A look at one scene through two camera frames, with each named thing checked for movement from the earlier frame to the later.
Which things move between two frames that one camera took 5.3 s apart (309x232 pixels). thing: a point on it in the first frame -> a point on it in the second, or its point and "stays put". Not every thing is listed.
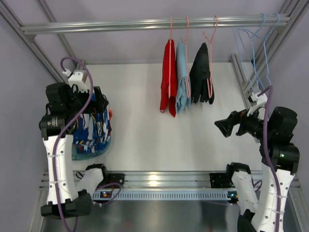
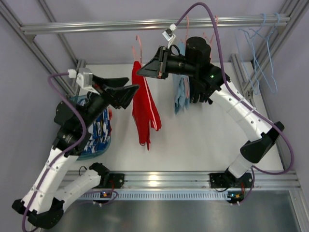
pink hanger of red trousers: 169,61 -> 139,60
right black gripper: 240,123 -> 164,62
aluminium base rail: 168,181 stays put
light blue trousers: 183,96 stays put
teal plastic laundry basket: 77,155 stays put
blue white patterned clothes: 92,131 stays put
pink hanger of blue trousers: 187,78 stays put
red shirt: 164,92 -> 146,112
